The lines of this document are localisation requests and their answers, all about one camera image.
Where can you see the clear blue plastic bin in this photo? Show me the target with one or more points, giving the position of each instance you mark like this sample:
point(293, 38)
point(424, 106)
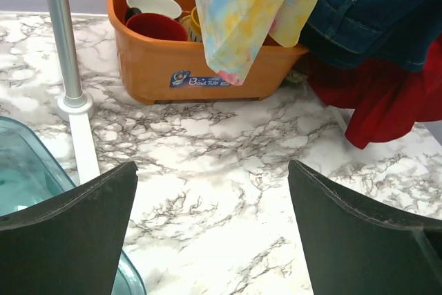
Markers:
point(29, 172)

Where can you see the brown ceramic bowl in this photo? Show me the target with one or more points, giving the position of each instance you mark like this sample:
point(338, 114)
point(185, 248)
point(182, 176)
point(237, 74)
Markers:
point(299, 71)

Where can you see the yellow bowl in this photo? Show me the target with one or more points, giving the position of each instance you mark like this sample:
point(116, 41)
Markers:
point(195, 33)

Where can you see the red skirt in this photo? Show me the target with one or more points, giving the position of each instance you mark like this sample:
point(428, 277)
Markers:
point(386, 100)

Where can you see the white clothes rack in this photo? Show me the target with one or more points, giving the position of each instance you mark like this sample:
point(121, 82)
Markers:
point(74, 105)

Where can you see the red cup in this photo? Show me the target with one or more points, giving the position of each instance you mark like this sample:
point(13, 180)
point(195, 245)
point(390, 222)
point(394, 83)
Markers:
point(157, 26)

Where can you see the floral cloth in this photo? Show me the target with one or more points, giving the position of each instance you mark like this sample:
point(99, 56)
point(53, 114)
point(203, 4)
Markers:
point(233, 31)

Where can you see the blue denim skirt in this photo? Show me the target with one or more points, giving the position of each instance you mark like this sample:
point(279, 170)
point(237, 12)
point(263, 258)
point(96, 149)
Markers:
point(345, 33)

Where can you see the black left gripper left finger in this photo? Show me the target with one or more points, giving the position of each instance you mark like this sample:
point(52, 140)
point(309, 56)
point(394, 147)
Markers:
point(72, 243)

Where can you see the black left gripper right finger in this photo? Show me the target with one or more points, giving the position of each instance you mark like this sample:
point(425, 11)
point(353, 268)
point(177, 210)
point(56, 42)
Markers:
point(356, 245)

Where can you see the orange plastic basin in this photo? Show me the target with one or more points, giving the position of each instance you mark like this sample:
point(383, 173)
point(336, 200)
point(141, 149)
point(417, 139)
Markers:
point(153, 70)

